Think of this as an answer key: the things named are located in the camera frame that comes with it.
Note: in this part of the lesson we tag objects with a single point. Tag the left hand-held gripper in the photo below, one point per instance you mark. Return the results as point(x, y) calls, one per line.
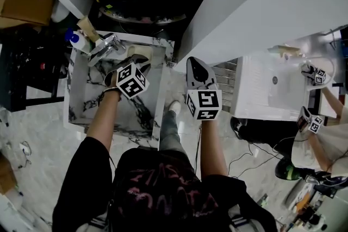
point(130, 81)

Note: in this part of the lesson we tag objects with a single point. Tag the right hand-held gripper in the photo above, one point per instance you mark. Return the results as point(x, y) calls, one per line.
point(204, 100)

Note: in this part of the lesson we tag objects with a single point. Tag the beige soap dish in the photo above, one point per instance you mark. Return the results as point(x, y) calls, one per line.
point(141, 50)

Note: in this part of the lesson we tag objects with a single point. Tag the marble sink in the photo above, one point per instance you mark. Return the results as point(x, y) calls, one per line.
point(89, 95)

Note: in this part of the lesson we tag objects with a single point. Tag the another person's forearm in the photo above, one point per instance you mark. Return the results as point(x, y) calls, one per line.
point(320, 152)
point(333, 101)

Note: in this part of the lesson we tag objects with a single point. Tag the person's right forearm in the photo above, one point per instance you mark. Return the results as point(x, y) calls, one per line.
point(213, 149)

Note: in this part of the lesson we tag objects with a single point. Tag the person's left forearm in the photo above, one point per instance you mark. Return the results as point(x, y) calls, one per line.
point(102, 119)

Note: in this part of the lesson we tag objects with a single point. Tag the beige plastic dish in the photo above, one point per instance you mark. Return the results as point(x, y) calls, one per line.
point(284, 50)

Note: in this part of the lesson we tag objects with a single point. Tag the person's white shoe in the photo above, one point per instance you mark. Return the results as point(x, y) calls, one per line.
point(174, 106)

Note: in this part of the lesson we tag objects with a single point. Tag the grey slatted floor rack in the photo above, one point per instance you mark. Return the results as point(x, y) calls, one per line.
point(225, 76)

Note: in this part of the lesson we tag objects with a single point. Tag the chrome faucet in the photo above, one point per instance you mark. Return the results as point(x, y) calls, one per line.
point(104, 49)

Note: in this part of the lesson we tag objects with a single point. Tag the round metal tray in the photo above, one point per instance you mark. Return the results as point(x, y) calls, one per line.
point(127, 18)

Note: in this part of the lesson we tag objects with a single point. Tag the person's grey trouser leg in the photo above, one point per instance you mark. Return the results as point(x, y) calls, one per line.
point(170, 133)

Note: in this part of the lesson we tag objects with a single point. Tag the white ceramic basin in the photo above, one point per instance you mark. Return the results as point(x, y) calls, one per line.
point(255, 89)

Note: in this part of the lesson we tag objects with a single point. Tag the beige cardboard tube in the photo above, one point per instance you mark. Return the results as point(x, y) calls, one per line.
point(87, 27)

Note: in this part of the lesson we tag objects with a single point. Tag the white bottle with blue cap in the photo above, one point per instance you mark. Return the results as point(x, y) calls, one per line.
point(79, 42)

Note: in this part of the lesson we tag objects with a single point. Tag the white paper roll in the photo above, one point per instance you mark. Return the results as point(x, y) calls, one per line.
point(58, 12)

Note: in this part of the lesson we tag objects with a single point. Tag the person's black printed shirt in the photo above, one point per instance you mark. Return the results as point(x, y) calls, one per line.
point(152, 184)

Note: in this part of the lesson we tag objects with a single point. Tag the dark green rounded object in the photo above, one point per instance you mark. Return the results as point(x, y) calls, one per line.
point(286, 171)

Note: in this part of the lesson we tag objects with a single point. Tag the black shelf rack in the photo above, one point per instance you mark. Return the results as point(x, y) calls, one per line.
point(16, 68)

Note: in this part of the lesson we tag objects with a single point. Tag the pile of electronic parts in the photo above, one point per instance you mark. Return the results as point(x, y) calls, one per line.
point(307, 209)

